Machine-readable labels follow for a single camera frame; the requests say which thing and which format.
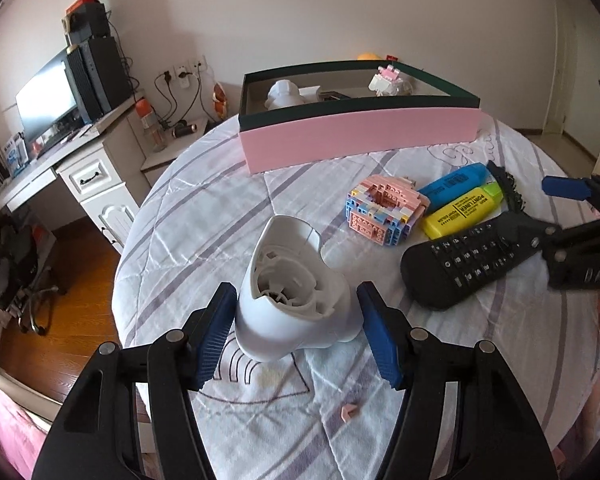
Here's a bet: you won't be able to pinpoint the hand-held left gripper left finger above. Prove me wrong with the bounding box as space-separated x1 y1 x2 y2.
32 281 238 480

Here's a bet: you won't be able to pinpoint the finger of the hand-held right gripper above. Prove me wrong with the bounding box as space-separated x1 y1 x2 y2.
482 210 600 266
541 174 600 218

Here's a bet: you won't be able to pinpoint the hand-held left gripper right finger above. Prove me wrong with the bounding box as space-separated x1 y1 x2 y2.
356 281 563 480

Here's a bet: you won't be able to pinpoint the white plastic fan housing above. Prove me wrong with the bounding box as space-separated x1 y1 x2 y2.
235 215 363 361

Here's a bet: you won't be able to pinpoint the yellow highlighter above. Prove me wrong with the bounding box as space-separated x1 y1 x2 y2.
421 182 506 240

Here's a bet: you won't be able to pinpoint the black remote control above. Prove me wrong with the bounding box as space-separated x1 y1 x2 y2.
400 220 546 311

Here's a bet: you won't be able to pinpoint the blue highlighter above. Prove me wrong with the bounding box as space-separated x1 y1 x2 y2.
417 162 491 208

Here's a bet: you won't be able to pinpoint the pastel block toy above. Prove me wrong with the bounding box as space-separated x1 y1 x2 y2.
344 176 431 247

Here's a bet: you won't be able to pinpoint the pink storage box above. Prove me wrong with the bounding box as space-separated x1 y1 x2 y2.
239 60 482 175

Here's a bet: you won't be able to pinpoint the pink white block figure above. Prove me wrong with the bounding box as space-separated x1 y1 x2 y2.
370 63 406 97

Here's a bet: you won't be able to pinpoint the white rounded plastic piece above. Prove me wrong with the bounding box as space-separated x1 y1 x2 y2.
265 80 308 110

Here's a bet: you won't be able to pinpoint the black comb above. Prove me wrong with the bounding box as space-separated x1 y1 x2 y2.
486 160 526 212

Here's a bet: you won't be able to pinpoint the white door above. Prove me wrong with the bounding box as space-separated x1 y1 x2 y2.
547 0 582 136

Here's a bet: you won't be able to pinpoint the low black white cabinet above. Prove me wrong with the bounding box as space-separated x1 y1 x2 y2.
140 110 242 187

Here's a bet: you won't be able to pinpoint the black office chair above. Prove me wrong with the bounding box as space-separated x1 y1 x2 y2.
0 210 67 337

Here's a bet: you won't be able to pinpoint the white desk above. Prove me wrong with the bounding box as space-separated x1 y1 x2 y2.
0 95 148 256

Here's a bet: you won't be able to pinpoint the orange cap bottle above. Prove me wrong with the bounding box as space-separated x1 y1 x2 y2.
134 97 168 153

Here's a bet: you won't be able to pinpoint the pink bedding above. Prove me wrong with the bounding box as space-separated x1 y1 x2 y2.
0 375 46 480

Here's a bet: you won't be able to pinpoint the black keyboard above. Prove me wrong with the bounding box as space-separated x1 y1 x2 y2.
30 125 88 155

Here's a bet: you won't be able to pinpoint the blue white box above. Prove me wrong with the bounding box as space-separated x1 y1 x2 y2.
2 132 29 178

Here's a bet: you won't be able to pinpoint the black computer tower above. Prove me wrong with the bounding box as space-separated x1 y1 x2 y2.
65 37 131 123

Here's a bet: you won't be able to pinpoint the computer monitor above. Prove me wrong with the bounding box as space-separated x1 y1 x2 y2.
15 47 78 138

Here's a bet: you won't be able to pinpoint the black cables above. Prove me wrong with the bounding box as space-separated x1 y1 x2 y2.
152 67 207 132

